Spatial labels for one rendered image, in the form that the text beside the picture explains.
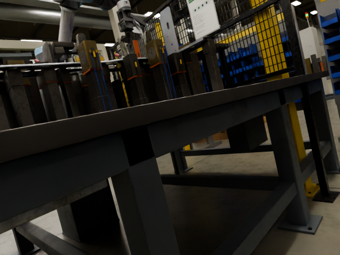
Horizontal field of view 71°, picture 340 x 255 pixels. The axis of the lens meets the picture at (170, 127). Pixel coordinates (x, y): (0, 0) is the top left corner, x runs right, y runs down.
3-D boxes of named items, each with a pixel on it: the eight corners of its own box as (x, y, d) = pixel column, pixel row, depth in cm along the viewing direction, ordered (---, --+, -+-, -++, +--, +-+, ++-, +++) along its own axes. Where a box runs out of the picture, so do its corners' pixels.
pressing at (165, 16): (180, 57, 154) (168, 5, 152) (169, 63, 163) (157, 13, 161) (181, 57, 155) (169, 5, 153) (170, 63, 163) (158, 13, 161)
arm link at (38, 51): (34, 68, 167) (29, 49, 166) (52, 69, 178) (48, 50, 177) (43, 62, 160) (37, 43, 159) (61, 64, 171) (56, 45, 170)
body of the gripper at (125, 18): (120, 33, 140) (114, 12, 139) (132, 33, 145) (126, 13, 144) (126, 28, 134) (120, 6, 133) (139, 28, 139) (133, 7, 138)
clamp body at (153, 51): (173, 107, 117) (156, 36, 115) (159, 111, 127) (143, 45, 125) (183, 104, 122) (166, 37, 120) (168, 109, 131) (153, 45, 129)
